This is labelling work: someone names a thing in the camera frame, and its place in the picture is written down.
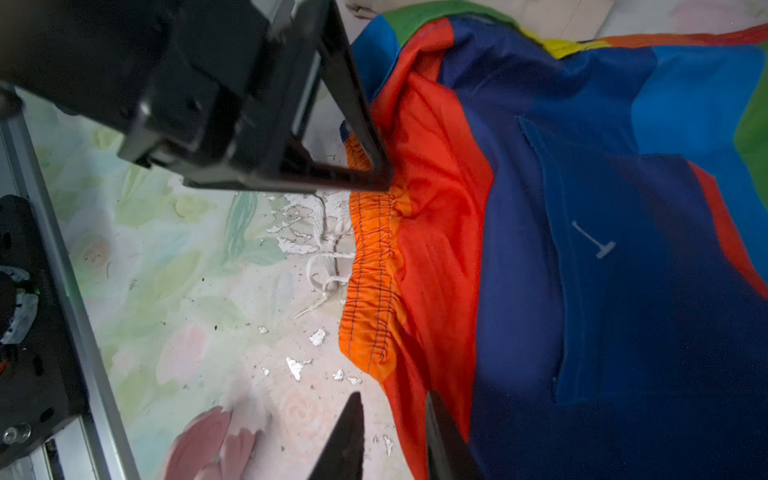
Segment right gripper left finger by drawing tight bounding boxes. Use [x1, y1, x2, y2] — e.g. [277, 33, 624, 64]
[308, 392, 365, 480]

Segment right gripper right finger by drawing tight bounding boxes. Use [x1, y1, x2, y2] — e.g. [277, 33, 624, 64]
[425, 391, 483, 480]

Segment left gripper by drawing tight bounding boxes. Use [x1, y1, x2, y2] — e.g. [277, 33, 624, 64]
[1, 1, 394, 193]

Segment rainbow coloured shorts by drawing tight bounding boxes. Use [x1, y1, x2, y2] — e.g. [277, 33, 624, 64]
[339, 1, 767, 479]

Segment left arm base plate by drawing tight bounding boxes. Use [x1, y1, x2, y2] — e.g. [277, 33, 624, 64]
[1, 195, 87, 468]

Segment aluminium front rail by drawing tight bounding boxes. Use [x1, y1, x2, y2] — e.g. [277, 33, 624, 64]
[1, 90, 140, 479]

